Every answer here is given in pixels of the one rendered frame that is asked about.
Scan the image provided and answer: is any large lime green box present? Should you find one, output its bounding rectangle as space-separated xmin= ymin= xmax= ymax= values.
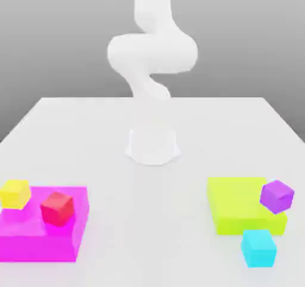
xmin=206 ymin=177 xmax=288 ymax=236

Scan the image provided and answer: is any small red cube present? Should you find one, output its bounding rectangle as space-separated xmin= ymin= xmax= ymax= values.
xmin=39 ymin=191 xmax=75 ymax=227

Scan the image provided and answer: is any large magenta box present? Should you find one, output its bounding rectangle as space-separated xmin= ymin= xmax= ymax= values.
xmin=0 ymin=186 xmax=91 ymax=263

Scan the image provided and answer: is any small purple cube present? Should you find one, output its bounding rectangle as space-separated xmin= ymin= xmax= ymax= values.
xmin=259 ymin=180 xmax=295 ymax=215

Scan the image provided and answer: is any small cyan cube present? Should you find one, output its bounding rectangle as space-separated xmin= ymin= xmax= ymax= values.
xmin=240 ymin=229 xmax=278 ymax=269

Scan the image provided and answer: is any small yellow cube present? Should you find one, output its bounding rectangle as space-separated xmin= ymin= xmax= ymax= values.
xmin=0 ymin=179 xmax=32 ymax=211

